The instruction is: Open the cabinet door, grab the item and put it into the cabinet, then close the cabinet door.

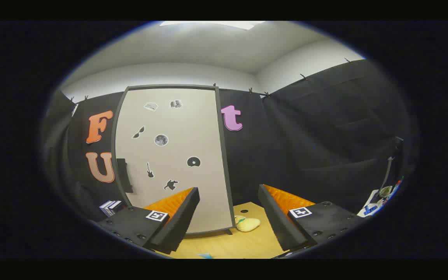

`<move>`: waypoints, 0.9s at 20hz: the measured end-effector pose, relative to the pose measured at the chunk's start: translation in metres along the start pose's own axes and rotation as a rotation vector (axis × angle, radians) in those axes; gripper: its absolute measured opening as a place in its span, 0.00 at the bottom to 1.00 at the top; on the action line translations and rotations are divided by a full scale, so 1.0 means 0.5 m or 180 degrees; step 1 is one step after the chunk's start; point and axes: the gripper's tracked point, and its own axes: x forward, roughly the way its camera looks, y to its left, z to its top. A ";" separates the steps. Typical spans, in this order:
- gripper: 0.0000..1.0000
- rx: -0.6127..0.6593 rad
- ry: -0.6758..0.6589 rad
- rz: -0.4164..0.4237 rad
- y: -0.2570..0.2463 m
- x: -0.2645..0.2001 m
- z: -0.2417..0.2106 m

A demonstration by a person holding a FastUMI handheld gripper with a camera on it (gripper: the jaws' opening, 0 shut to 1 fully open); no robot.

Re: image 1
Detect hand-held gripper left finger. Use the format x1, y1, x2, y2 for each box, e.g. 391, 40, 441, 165
94, 187, 200, 255

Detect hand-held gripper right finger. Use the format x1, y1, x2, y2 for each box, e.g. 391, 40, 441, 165
258, 184, 364, 252

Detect light grey cabinet door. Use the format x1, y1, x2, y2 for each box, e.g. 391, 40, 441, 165
115, 88, 234, 234

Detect yellow plush toy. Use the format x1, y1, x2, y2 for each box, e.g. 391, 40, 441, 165
234, 215, 261, 233

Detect black backdrop cloth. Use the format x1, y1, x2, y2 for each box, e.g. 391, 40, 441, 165
41, 58, 415, 222

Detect white and blue paper items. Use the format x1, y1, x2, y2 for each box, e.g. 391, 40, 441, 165
357, 177, 403, 217

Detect dark grey cabinet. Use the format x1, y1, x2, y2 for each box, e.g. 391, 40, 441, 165
110, 84, 236, 236

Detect ceiling light panel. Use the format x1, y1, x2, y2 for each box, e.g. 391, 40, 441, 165
159, 21, 265, 31

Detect grey cable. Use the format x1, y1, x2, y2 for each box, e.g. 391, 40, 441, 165
380, 156, 394, 195

